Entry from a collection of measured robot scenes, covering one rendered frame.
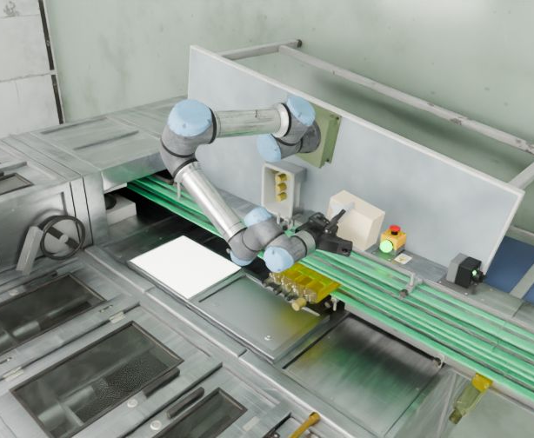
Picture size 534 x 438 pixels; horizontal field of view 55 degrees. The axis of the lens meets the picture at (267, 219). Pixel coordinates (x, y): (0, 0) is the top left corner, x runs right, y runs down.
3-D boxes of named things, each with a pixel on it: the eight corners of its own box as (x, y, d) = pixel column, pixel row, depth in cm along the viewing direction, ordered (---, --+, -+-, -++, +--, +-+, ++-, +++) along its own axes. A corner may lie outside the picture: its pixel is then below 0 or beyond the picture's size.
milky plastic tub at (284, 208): (273, 202, 238) (260, 209, 233) (275, 156, 227) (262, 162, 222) (303, 215, 228) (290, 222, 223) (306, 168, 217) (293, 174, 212)
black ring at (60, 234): (83, 246, 245) (40, 263, 231) (76, 206, 235) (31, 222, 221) (89, 249, 243) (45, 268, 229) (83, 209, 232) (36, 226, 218)
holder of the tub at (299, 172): (274, 212, 241) (263, 217, 236) (276, 157, 228) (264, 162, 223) (303, 225, 231) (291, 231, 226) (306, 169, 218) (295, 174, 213)
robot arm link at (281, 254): (268, 242, 141) (287, 266, 139) (294, 228, 148) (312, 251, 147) (256, 255, 147) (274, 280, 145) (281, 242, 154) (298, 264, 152)
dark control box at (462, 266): (456, 269, 186) (445, 280, 181) (460, 251, 182) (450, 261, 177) (477, 279, 181) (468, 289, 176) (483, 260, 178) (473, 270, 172)
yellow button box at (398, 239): (389, 242, 202) (378, 248, 197) (391, 225, 198) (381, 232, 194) (404, 248, 198) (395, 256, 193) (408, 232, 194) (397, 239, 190)
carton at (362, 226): (343, 189, 169) (330, 197, 164) (385, 212, 161) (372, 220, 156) (337, 220, 176) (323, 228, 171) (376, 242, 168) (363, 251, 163)
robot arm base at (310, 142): (297, 107, 200) (279, 112, 193) (325, 126, 193) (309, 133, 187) (287, 139, 209) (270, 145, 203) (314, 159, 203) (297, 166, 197)
